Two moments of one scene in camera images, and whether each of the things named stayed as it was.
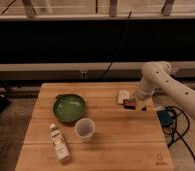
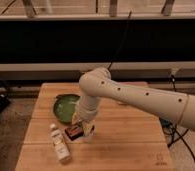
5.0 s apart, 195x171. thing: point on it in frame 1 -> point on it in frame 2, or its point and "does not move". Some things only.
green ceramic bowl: [69, 108] does not move
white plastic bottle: [60, 144] does not move
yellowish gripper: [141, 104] -> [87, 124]
